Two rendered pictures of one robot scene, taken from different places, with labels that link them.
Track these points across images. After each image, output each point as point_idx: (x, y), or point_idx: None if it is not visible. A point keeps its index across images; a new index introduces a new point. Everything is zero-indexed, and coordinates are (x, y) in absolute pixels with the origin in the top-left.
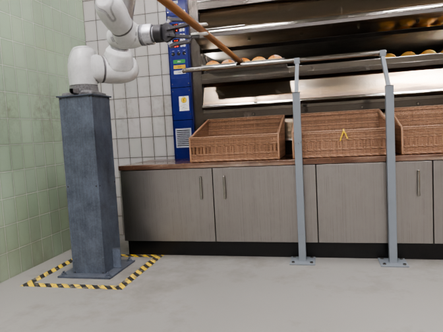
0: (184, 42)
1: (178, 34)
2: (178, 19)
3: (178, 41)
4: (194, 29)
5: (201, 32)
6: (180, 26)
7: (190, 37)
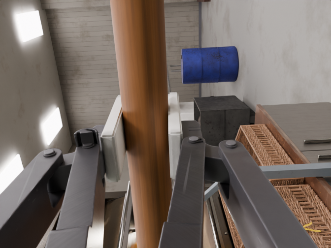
0: (250, 162)
1: (173, 201)
2: (10, 203)
3: (256, 201)
4: (163, 17)
5: (171, 102)
6: (93, 189)
7: (205, 141)
